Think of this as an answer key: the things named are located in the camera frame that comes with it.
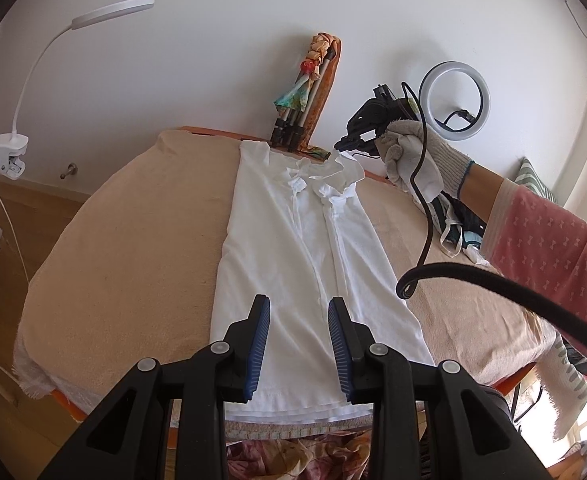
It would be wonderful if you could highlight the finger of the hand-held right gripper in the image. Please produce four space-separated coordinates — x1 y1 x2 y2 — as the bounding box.
333 130 379 156

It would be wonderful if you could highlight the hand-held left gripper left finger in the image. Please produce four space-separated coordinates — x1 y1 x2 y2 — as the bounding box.
38 294 272 480

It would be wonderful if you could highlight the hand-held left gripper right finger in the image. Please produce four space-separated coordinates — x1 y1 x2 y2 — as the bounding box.
327 297 549 480

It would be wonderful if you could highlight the white shirt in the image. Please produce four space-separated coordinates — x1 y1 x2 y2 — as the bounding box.
209 140 437 423

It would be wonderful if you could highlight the person's right forearm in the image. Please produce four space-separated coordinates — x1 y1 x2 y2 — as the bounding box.
456 160 587 361

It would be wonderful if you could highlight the pile of folded clothes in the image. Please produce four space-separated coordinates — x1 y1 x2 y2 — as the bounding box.
413 190 494 268

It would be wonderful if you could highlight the person's right hand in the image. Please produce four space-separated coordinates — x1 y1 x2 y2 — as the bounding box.
373 119 474 201

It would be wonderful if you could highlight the orange patterned cloth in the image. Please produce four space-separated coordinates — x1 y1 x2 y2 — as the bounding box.
293 37 347 161

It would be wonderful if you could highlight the folded silver tripod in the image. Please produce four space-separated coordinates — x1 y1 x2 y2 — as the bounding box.
270 50 337 153

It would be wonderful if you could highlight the colourful knotted scarf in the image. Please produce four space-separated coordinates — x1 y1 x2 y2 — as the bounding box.
273 34 335 113

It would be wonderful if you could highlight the floral cloth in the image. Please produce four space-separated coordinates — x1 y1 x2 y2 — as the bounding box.
226 430 374 480

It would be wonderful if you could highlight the beige towel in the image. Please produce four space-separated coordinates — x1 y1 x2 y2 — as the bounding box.
13 130 559 401

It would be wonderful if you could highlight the green striped pillow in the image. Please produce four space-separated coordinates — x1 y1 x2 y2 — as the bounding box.
516 157 559 206

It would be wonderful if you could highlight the orange table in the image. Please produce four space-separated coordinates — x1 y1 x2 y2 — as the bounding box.
53 126 541 423

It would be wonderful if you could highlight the white patterned hanging cloth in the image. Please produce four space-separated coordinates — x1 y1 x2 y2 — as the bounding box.
538 335 587 441

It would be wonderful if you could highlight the white clip lamp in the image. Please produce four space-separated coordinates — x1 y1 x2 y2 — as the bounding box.
0 0 155 181

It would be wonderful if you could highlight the ring light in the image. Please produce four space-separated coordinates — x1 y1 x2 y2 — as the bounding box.
418 60 493 143

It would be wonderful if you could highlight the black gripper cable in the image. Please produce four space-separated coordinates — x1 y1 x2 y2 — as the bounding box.
396 81 587 376

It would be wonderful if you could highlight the white lamp cable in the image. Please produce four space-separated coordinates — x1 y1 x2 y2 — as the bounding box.
0 170 31 281

